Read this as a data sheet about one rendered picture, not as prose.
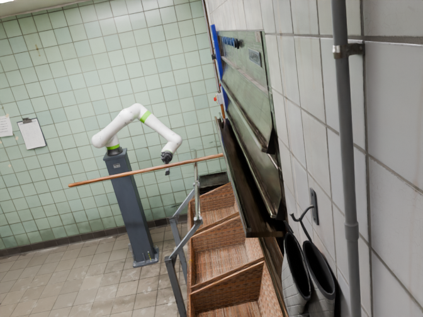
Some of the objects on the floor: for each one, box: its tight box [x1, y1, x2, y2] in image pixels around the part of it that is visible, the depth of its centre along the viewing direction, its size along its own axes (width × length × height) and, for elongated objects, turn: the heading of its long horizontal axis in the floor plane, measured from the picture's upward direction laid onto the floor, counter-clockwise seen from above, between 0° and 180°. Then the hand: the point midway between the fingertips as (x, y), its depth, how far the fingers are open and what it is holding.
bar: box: [164, 150, 203, 317], centre depth 269 cm, size 31×127×118 cm, turn 29°
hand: (165, 166), depth 278 cm, fingers open, 13 cm apart
